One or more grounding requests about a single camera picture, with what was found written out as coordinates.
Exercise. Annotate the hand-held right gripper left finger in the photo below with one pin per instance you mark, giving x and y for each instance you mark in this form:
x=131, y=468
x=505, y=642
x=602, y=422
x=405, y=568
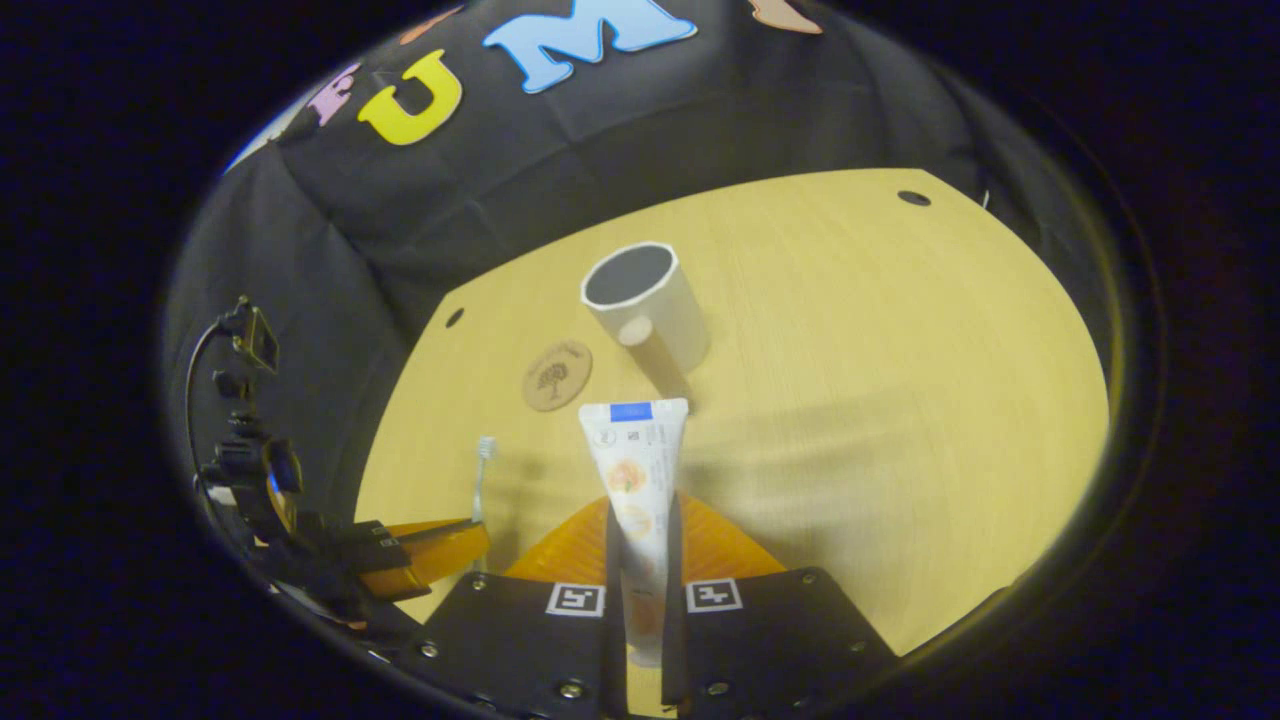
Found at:
x=500, y=640

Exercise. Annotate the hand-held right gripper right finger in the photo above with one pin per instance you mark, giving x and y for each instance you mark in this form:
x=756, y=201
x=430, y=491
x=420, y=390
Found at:
x=780, y=640

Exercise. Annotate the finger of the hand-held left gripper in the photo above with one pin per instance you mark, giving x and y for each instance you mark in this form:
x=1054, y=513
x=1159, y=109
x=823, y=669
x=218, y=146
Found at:
x=440, y=560
x=430, y=524

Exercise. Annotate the white toothbrush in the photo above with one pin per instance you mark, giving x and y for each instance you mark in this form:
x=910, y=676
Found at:
x=483, y=480

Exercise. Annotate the round wooden coaster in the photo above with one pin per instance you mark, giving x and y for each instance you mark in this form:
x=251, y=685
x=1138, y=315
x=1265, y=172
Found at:
x=557, y=377

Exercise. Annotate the white toothpaste tube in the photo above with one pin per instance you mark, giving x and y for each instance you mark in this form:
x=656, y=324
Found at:
x=635, y=470

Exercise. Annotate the black backdrop cloth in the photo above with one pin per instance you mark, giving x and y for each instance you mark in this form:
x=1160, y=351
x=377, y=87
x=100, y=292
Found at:
x=330, y=250

